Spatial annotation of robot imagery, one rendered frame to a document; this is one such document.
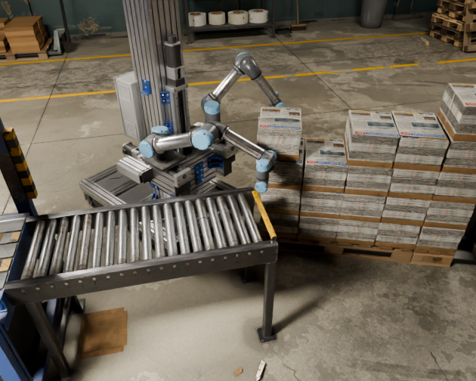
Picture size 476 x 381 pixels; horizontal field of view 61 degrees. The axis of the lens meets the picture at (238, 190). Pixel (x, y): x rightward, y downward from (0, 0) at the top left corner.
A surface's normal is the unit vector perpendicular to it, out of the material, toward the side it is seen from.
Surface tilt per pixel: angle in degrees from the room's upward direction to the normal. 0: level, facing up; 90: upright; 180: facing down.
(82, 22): 90
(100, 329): 0
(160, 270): 90
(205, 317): 0
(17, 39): 90
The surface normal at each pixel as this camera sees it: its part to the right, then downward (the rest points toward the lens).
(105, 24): 0.22, 0.57
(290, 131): -0.11, 0.50
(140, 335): -0.01, -0.81
